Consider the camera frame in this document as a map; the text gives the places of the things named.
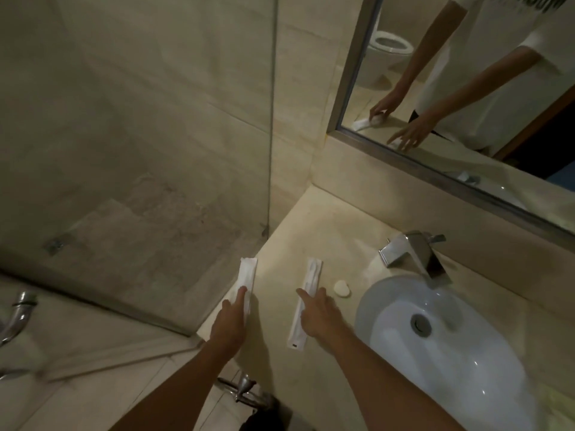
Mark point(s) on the person's left hand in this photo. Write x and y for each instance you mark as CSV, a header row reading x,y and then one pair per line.
x,y
229,327

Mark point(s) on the person's right hand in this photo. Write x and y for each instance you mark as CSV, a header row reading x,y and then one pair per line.
x,y
324,318

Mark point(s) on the person's left fingers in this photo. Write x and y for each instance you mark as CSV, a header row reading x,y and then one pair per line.
x,y
241,297

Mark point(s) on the person's right fingers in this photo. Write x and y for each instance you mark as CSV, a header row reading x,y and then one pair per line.
x,y
304,297

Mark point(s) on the short white paper packet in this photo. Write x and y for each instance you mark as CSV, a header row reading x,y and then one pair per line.
x,y
247,273

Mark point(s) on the long white paper packet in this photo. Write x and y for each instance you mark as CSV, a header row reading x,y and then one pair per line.
x,y
313,273

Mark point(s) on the person's left forearm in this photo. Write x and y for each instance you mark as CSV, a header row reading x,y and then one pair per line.
x,y
179,390

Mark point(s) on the person's right forearm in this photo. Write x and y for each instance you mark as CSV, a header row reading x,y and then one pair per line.
x,y
386,390

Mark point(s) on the round white soap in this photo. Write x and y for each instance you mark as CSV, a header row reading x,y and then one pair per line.
x,y
342,289

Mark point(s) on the chrome angle valve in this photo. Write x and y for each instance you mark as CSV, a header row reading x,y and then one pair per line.
x,y
242,388

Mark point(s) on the silver basin faucet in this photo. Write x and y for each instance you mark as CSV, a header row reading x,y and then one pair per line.
x,y
415,253

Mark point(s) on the metal sink drain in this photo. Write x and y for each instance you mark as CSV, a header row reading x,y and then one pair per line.
x,y
421,324

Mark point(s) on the white sink basin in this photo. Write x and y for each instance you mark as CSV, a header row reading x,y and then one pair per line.
x,y
449,372

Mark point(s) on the glass shower screen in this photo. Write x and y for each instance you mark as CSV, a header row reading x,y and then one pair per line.
x,y
134,130

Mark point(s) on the curved chrome tap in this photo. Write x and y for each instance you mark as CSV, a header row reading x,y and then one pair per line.
x,y
18,316

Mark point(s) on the pale yellow cloth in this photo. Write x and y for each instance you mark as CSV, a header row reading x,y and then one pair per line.
x,y
559,408

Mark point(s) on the metal framed wall mirror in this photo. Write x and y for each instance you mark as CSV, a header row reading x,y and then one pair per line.
x,y
471,85

